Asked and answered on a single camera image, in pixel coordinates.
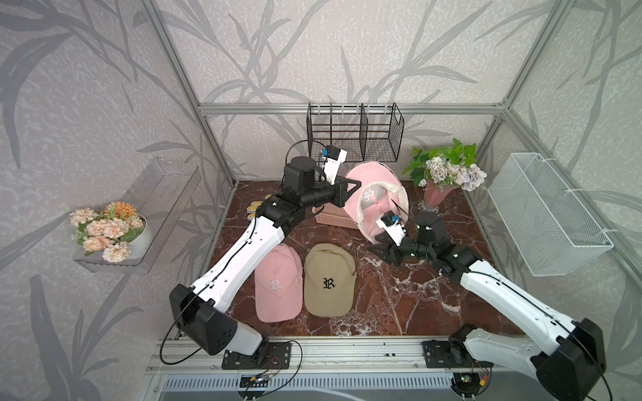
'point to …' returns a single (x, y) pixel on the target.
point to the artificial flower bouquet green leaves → (444, 166)
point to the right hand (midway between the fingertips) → (373, 240)
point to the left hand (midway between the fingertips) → (360, 185)
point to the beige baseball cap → (330, 274)
